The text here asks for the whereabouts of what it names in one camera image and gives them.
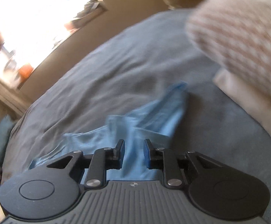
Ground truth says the window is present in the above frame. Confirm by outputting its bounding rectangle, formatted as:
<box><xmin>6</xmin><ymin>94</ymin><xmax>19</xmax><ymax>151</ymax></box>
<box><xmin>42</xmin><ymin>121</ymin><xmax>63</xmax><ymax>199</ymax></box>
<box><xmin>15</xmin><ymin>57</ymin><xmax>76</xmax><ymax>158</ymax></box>
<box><xmin>0</xmin><ymin>0</ymin><xmax>109</xmax><ymax>90</ymax></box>

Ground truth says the beige curtain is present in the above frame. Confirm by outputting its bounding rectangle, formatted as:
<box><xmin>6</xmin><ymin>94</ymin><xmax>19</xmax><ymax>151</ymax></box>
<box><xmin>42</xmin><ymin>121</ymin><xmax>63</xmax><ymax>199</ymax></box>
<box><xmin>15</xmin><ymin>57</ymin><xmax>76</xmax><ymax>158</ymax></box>
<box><xmin>0</xmin><ymin>70</ymin><xmax>29</xmax><ymax>120</ymax></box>

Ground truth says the white pillow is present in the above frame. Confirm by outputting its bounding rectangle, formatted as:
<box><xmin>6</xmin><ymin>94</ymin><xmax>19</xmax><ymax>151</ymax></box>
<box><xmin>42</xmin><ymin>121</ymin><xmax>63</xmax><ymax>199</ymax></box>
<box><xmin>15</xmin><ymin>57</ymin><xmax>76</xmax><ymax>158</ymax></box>
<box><xmin>213</xmin><ymin>68</ymin><xmax>271</xmax><ymax>150</ymax></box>

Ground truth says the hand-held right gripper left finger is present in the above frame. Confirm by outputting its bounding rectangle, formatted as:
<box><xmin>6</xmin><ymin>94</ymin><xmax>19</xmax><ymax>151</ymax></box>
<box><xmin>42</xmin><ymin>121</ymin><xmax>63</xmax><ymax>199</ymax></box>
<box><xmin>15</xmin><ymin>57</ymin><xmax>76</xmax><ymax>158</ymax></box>
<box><xmin>46</xmin><ymin>139</ymin><xmax>125</xmax><ymax>189</ymax></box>

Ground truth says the grey blanket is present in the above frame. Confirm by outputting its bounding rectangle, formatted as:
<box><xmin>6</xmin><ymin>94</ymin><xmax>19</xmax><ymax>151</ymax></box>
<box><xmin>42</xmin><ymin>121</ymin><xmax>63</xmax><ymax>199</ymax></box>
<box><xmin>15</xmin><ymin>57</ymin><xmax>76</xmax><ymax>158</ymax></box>
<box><xmin>0</xmin><ymin>7</ymin><xmax>271</xmax><ymax>224</ymax></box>

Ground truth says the light blue t-shirt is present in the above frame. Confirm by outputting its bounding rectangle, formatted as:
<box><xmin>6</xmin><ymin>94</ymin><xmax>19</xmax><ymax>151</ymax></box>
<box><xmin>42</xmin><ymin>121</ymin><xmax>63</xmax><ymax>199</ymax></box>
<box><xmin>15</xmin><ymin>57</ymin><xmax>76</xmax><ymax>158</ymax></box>
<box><xmin>29</xmin><ymin>82</ymin><xmax>188</xmax><ymax>181</ymax></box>

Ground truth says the orange box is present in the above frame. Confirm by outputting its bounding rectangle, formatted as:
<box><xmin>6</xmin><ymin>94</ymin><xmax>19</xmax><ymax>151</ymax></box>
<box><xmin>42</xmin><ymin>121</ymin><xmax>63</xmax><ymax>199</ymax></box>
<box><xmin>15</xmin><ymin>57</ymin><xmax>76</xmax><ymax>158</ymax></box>
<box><xmin>19</xmin><ymin>64</ymin><xmax>34</xmax><ymax>78</ymax></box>

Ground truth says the houndstooth knitted pillow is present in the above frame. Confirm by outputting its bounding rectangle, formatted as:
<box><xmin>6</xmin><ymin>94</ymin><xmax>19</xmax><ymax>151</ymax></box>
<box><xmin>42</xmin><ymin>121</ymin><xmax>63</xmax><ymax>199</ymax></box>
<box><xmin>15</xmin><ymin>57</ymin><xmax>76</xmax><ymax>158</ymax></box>
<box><xmin>186</xmin><ymin>0</ymin><xmax>271</xmax><ymax>98</ymax></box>

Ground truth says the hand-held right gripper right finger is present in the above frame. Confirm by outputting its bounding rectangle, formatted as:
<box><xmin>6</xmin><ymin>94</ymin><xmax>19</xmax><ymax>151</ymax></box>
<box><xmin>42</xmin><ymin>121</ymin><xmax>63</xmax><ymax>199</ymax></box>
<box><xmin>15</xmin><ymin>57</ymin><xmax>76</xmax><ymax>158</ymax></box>
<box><xmin>144</xmin><ymin>139</ymin><xmax>218</xmax><ymax>189</ymax></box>

